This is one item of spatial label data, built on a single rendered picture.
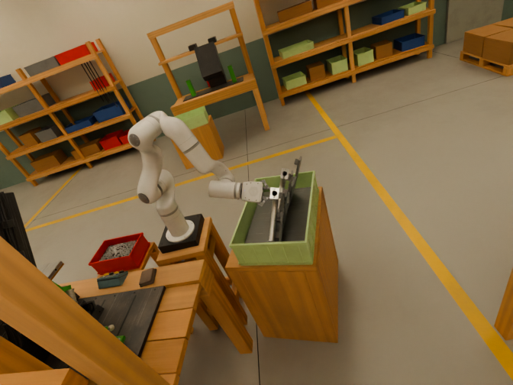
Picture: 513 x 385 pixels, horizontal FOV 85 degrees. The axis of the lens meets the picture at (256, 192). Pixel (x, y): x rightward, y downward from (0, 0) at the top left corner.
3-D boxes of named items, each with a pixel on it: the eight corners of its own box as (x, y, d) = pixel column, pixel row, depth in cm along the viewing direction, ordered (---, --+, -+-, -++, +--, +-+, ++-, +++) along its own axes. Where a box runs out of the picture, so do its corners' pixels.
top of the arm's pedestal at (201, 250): (171, 230, 202) (169, 226, 200) (212, 220, 196) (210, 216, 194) (158, 265, 176) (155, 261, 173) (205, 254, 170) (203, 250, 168)
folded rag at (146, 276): (144, 273, 160) (141, 270, 158) (157, 269, 159) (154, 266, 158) (140, 288, 152) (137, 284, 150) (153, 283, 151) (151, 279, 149)
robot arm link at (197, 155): (191, 140, 140) (227, 186, 152) (179, 154, 127) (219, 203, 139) (204, 132, 136) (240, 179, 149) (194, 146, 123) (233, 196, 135)
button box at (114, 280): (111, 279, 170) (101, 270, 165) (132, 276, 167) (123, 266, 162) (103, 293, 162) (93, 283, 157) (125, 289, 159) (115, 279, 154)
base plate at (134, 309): (8, 312, 173) (5, 309, 172) (166, 287, 149) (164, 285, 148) (-57, 390, 139) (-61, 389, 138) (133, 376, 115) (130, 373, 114)
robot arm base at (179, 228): (173, 221, 191) (162, 200, 180) (198, 220, 185) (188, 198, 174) (161, 243, 176) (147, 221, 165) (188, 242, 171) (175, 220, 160)
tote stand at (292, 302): (278, 261, 254) (252, 194, 211) (338, 260, 236) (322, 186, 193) (263, 336, 203) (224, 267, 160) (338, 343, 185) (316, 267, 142)
